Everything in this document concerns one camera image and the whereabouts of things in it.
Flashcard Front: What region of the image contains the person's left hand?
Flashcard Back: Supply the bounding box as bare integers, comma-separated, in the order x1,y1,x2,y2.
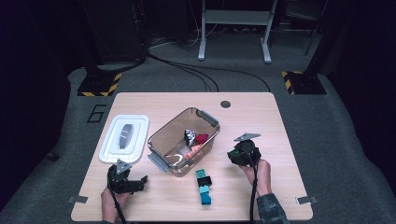
100,187,134,224

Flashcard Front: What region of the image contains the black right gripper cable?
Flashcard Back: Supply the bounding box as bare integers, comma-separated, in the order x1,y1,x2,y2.
241,146,260,224

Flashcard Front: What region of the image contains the white metal stand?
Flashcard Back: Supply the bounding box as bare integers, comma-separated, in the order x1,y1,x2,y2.
197,0,278,64

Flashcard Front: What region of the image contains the black toy block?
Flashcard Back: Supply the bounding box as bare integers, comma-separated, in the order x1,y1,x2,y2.
196,175,213,188

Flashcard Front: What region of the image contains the black floor cable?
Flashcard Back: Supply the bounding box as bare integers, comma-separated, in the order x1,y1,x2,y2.
172,62,271,92
148,52,219,93

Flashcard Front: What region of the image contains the salmon pink toy block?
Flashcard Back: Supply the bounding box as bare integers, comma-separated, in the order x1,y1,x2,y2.
183,144,204,161

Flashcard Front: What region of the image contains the dark equipment cabinet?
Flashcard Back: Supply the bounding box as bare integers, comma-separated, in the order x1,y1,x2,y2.
78,0,148,64

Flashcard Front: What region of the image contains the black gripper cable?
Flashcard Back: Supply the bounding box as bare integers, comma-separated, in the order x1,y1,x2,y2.
241,146,260,224
106,174,128,224

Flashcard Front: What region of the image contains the dark cyan sloped toy block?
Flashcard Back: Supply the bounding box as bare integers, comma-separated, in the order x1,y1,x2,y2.
200,192,213,206

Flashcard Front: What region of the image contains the striped black stand base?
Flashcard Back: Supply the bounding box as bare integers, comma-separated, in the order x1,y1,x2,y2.
281,70,328,95
77,72,123,98

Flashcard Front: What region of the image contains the black and white toy figure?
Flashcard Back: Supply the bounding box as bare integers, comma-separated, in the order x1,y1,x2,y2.
183,129,197,147

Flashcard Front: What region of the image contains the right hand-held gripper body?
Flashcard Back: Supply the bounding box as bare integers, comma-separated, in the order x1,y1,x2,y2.
233,133,262,167

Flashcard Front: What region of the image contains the person's right hand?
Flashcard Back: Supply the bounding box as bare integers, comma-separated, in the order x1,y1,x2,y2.
238,158,273,198

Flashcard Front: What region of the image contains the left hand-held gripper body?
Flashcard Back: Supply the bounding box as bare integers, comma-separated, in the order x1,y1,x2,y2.
106,159,143,195

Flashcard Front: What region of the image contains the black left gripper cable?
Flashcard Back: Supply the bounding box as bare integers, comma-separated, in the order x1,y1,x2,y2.
106,174,128,224

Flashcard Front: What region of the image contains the red toy block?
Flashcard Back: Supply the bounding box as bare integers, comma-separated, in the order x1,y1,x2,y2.
195,133,210,145

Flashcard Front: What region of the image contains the white floor cable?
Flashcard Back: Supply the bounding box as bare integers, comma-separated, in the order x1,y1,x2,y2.
148,29,219,49

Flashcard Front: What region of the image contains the white lid with grey handle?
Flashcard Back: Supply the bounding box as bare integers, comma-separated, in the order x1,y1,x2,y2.
98,114,150,165

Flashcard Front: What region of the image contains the grey tape piece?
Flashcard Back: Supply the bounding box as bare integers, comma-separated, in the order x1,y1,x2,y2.
67,195,89,204
295,195,318,205

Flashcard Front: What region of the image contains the transparent brown storage box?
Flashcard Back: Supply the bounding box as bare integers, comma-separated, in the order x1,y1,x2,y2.
147,106,221,178

